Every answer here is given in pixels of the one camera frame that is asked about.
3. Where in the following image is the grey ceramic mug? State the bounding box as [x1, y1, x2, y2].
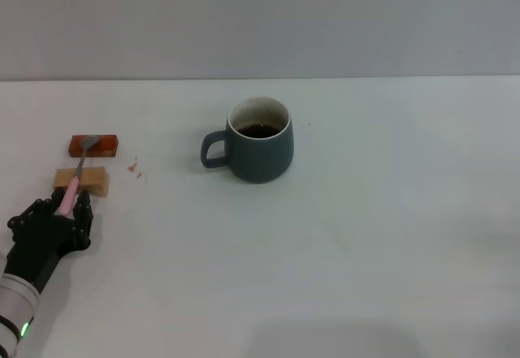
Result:
[200, 96, 294, 184]

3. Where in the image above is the dark coffee liquid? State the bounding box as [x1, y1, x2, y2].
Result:
[236, 123, 282, 139]

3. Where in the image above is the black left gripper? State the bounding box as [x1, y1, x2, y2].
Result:
[2, 188, 94, 294]

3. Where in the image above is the red-brown wooden block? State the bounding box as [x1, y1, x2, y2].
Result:
[67, 134, 119, 159]

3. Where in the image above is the pink handled metal spoon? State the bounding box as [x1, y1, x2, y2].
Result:
[59, 135, 102, 216]

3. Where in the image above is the light wooden block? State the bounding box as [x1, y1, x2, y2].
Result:
[53, 166, 111, 199]

